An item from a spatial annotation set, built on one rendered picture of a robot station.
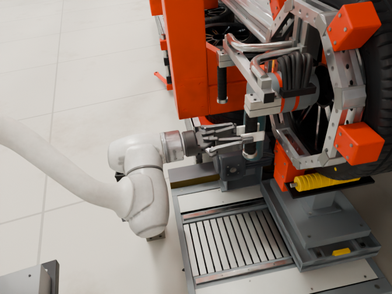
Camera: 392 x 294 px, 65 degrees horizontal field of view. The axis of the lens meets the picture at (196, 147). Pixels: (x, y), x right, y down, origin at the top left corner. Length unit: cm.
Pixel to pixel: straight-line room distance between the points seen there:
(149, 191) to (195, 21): 82
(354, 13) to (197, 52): 75
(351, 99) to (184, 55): 78
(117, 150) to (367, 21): 68
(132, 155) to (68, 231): 113
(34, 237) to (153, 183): 127
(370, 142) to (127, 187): 60
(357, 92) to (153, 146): 54
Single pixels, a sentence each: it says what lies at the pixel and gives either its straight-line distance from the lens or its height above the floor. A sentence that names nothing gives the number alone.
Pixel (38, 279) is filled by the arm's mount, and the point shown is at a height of 40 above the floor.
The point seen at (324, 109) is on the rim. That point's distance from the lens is 119.
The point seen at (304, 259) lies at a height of 15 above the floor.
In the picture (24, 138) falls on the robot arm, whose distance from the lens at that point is 76.
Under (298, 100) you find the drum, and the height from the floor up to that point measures 85.
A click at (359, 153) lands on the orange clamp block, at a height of 86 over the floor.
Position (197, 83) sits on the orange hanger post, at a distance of 147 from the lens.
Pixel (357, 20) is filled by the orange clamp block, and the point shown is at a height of 114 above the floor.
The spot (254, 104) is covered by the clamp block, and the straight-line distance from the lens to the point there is 84.
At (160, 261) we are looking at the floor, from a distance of 163.
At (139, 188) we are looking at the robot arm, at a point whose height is 85.
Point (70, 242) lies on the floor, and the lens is 185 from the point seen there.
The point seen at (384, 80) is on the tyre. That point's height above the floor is 100.
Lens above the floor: 137
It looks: 38 degrees down
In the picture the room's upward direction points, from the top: 5 degrees counter-clockwise
